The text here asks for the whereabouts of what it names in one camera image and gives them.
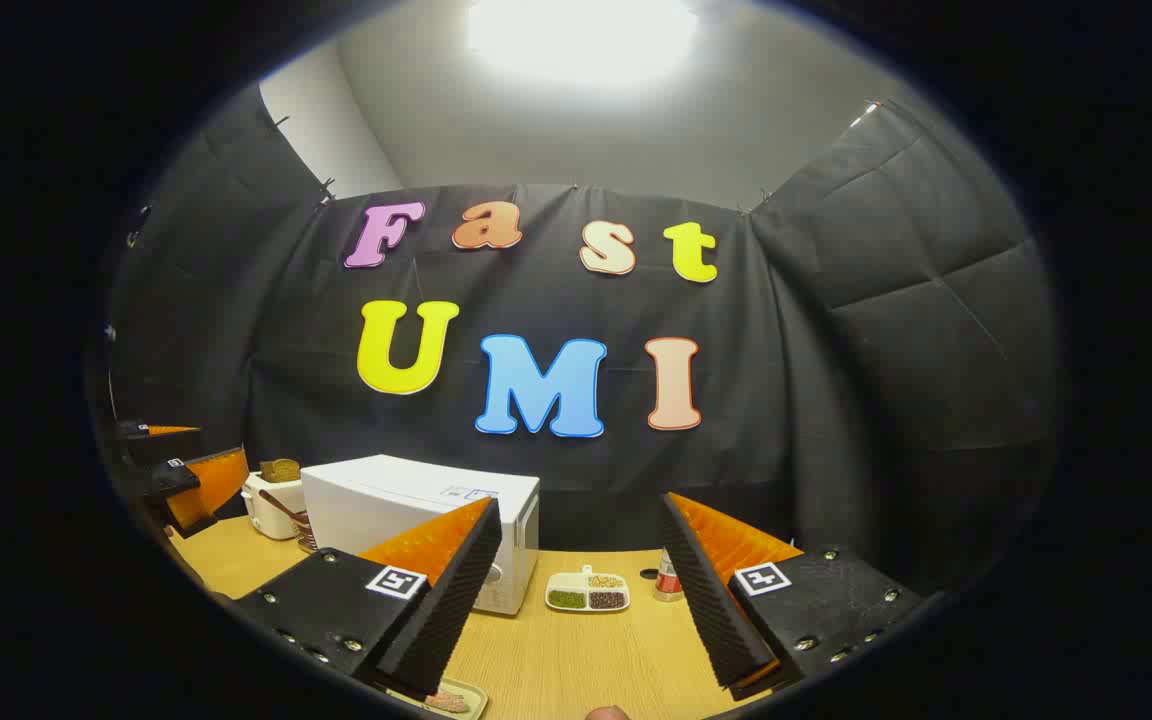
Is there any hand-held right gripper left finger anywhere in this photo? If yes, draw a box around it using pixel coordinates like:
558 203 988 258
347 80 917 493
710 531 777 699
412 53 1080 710
233 497 504 698

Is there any white toaster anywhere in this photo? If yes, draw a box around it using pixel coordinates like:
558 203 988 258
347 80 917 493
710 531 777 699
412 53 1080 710
241 470 309 542

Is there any cream square plate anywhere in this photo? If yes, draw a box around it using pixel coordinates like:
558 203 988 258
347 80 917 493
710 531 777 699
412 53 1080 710
386 678 489 720

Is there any white divided dish with beans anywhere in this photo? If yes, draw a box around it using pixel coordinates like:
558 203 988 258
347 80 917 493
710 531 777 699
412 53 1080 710
545 565 631 613

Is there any ceiling light panel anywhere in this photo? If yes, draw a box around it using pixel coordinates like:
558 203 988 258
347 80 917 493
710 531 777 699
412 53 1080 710
466 0 699 91

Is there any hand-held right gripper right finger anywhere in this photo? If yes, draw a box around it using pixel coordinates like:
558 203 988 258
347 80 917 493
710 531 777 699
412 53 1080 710
658 491 925 701

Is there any white microwave oven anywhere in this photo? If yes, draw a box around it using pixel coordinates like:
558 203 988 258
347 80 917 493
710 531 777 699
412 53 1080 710
300 455 541 617

